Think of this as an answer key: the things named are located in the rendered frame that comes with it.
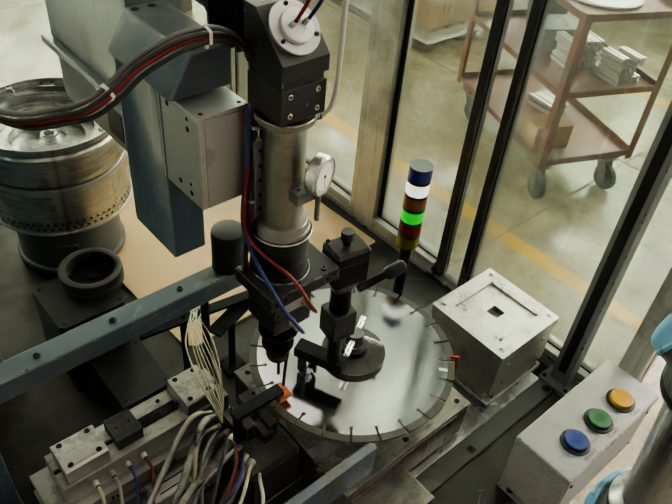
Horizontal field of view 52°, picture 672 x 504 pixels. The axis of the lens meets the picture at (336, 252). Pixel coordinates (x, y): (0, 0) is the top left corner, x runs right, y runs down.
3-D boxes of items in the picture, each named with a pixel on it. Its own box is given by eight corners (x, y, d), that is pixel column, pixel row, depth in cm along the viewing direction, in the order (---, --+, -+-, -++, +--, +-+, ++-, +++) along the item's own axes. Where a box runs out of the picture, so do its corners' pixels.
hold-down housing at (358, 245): (343, 316, 108) (355, 216, 95) (359, 336, 106) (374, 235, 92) (313, 329, 105) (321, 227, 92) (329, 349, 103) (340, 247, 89)
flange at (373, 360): (396, 366, 117) (398, 356, 116) (339, 387, 113) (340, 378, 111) (364, 322, 125) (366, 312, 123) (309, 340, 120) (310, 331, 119)
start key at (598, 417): (593, 411, 121) (597, 404, 120) (612, 426, 119) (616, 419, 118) (580, 422, 119) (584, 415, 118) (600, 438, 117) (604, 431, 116)
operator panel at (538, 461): (583, 406, 140) (608, 358, 130) (630, 443, 134) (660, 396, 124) (495, 483, 125) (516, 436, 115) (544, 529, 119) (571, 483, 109)
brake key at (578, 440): (570, 431, 118) (573, 424, 116) (590, 447, 115) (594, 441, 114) (556, 444, 116) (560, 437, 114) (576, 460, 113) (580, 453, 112)
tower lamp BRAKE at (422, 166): (419, 169, 131) (421, 155, 130) (436, 180, 129) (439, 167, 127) (402, 176, 129) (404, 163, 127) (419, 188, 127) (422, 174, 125)
